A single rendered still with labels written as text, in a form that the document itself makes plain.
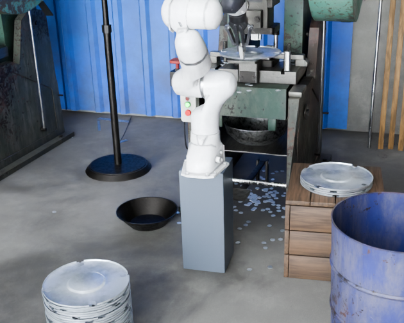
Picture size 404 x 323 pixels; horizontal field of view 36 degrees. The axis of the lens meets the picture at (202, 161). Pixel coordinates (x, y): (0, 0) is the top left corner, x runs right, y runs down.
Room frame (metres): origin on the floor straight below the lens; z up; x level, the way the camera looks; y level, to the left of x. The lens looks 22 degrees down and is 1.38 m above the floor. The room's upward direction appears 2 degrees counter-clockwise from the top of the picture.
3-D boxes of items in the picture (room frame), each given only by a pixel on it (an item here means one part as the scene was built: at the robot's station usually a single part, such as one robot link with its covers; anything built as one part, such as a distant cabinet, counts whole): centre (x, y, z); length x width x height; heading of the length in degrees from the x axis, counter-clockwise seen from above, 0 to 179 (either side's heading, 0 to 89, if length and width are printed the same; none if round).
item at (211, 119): (2.31, -0.05, 0.71); 0.18 x 0.11 x 0.25; 73
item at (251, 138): (3.00, -0.28, 0.36); 0.34 x 0.34 x 0.10
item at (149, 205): (2.70, 0.27, 0.04); 0.30 x 0.30 x 0.07
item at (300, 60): (2.94, -0.44, 0.76); 0.17 x 0.06 x 0.10; 71
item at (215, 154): (2.28, -0.01, 0.52); 0.22 x 0.19 x 0.14; 165
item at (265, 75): (3.00, -0.28, 0.68); 0.45 x 0.30 x 0.06; 71
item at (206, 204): (2.32, -0.02, 0.23); 0.18 x 0.18 x 0.45; 75
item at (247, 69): (2.83, -0.23, 0.72); 0.25 x 0.14 x 0.14; 161
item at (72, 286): (1.79, 0.40, 0.25); 0.29 x 0.29 x 0.01
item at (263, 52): (2.88, -0.24, 0.78); 0.29 x 0.29 x 0.01
